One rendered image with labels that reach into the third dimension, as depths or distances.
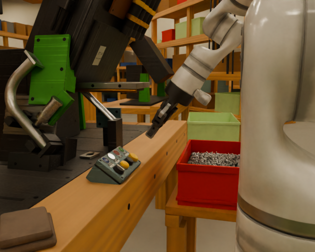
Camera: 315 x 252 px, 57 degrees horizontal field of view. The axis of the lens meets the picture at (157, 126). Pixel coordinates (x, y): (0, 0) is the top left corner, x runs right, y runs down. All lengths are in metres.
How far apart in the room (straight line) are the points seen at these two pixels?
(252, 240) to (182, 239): 0.64
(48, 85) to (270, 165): 0.78
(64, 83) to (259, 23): 0.74
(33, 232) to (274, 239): 0.36
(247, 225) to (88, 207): 0.42
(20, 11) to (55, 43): 11.41
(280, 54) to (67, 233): 0.43
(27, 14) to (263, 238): 12.03
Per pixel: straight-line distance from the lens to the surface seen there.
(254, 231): 0.23
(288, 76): 0.19
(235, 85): 9.02
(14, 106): 0.93
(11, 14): 12.56
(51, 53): 0.93
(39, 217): 0.52
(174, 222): 0.85
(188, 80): 0.71
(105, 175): 0.71
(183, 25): 4.23
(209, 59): 0.71
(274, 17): 0.20
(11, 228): 0.51
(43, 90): 0.92
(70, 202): 0.64
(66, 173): 0.81
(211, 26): 0.72
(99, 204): 0.62
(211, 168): 0.79
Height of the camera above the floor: 1.16
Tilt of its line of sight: 10 degrees down
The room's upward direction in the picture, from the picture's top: straight up
